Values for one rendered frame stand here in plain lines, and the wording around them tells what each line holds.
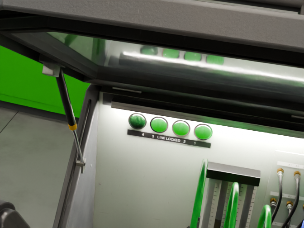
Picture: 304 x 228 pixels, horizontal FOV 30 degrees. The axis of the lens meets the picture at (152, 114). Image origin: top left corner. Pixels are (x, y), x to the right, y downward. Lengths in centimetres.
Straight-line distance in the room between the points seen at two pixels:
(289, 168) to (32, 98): 297
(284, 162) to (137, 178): 41
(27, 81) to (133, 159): 271
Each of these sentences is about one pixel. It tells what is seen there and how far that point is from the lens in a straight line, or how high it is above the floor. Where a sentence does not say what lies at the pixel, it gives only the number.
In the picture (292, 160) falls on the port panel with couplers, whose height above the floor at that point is 134.
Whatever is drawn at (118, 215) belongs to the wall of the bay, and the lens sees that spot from 173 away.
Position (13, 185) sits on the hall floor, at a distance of 365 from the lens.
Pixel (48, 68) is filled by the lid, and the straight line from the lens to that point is 114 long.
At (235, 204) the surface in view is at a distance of 129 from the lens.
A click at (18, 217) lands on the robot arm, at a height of 156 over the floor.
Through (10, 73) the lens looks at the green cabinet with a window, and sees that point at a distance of 430.
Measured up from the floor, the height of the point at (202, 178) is 142.
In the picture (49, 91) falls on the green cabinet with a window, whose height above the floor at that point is 25.
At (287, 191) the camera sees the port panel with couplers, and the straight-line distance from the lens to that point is 161.
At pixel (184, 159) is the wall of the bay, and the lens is 158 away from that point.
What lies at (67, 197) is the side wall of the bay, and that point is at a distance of 146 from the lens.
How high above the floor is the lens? 213
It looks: 28 degrees down
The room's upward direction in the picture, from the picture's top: 6 degrees clockwise
